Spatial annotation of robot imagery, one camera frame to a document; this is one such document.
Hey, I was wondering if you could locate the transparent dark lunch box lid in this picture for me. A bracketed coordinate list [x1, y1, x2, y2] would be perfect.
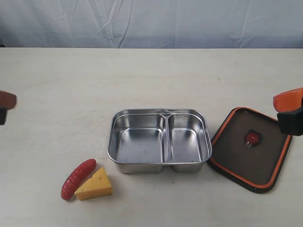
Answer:
[207, 107, 292, 194]

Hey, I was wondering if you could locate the yellow toy cheese wedge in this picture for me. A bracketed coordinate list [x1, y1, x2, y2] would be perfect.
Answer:
[74, 167, 113, 200]

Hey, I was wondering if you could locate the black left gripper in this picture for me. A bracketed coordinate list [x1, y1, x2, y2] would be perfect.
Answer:
[0, 90, 17, 125]

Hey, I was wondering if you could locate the steel two-compartment lunch box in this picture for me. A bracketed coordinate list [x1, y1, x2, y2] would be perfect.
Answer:
[107, 108, 212, 174]

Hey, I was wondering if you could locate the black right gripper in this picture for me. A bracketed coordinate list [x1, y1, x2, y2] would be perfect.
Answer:
[273, 87, 303, 136]

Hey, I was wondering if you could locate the light blue backdrop cloth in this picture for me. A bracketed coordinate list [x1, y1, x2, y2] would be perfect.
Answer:
[0, 0, 303, 48]

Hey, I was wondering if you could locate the red toy sausage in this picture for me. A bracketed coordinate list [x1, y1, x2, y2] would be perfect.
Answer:
[61, 159, 97, 201]

